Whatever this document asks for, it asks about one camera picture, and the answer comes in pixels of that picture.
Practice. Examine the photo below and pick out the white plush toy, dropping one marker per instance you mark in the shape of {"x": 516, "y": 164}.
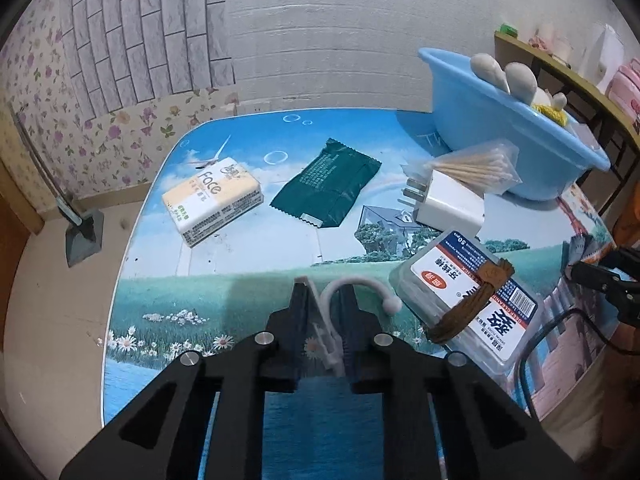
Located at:
{"x": 517, "y": 79}

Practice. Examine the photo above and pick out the white paper cup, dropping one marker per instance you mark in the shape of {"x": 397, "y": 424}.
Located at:
{"x": 562, "y": 50}

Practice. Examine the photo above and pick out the white electric kettle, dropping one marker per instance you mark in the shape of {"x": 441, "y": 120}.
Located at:
{"x": 604, "y": 54}

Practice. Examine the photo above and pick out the wall socket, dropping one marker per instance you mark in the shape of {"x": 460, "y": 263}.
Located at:
{"x": 253, "y": 107}

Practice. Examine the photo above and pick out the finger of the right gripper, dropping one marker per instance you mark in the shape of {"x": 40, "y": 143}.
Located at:
{"x": 616, "y": 275}

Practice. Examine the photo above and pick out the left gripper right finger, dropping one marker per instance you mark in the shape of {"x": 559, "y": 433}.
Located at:
{"x": 357, "y": 329}

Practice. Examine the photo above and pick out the paper roll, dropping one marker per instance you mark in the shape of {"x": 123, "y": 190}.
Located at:
{"x": 545, "y": 31}

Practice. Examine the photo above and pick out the white plastic hook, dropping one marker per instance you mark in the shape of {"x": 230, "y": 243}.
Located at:
{"x": 325, "y": 301}

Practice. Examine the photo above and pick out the Face tissue pack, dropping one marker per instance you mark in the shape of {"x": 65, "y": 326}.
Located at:
{"x": 215, "y": 196}

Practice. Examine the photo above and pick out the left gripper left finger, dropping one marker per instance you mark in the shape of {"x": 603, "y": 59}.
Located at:
{"x": 283, "y": 363}

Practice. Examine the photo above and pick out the toothpick box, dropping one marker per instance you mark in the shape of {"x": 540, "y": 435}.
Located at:
{"x": 445, "y": 272}

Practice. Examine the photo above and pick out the cotton swab bag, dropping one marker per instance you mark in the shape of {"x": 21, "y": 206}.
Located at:
{"x": 488, "y": 168}

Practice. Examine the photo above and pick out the pink cloth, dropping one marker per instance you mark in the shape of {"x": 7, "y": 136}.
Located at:
{"x": 540, "y": 43}

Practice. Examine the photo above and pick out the dustpan with handle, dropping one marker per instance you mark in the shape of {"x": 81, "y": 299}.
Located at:
{"x": 84, "y": 232}

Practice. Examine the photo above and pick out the white power adapter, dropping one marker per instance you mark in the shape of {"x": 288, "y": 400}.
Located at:
{"x": 444, "y": 204}

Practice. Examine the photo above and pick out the dark green wipes packet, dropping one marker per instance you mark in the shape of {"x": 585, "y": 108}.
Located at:
{"x": 324, "y": 192}

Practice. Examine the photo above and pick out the pink water bottle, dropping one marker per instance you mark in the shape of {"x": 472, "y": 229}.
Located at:
{"x": 624, "y": 88}

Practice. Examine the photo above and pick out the green small box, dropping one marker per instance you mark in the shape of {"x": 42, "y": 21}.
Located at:
{"x": 508, "y": 30}

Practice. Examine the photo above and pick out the side table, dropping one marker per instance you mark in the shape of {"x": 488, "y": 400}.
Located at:
{"x": 611, "y": 124}

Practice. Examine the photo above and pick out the yellow knitted scarf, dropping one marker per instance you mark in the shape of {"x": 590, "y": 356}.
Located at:
{"x": 559, "y": 117}

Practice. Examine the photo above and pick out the blue plastic basin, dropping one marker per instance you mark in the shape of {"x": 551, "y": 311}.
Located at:
{"x": 468, "y": 111}

